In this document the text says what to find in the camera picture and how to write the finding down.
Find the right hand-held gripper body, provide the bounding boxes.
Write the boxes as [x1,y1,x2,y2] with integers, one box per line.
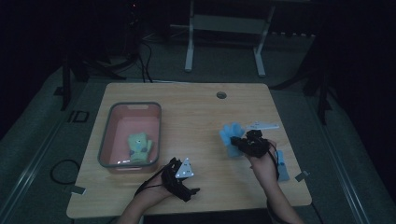
[241,121,280,159]

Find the white metal stand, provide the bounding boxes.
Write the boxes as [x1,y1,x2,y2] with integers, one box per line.
[184,0,276,78]

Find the black tripod stand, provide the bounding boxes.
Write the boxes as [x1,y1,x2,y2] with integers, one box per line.
[60,50,127,112]

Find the person's left hand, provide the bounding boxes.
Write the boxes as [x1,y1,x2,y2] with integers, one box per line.
[140,172,176,203]

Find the black cable loop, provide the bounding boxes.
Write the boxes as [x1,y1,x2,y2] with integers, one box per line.
[49,159,81,186]

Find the blue glove grey cuff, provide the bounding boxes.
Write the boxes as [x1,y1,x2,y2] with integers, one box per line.
[219,122,248,159]

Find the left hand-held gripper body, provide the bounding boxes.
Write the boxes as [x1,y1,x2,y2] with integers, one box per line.
[162,157,195,203]

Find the grey tape tab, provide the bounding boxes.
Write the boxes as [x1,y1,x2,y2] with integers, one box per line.
[294,170,310,183]
[64,185,87,196]

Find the right hand-held gripper cable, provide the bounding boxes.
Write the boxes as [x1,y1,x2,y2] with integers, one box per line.
[266,148,281,182]

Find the green glove with face print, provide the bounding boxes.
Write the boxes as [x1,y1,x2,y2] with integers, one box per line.
[127,132,154,164]

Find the left hand-held gripper cable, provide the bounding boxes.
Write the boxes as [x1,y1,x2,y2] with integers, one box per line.
[134,167,172,198]

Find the hand-held gripper cable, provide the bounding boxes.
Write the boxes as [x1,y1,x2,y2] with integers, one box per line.
[134,167,172,198]
[266,148,281,182]

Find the black floor cables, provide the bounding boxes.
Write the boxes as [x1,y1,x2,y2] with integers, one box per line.
[136,40,154,84]

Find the pink plastic basin grey rim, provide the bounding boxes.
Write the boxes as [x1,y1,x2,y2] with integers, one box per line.
[97,101,163,175]

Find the black floor stand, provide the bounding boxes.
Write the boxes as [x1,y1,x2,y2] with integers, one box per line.
[270,36,333,126]

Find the person's right hand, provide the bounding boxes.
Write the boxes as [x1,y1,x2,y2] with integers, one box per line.
[247,139,280,189]

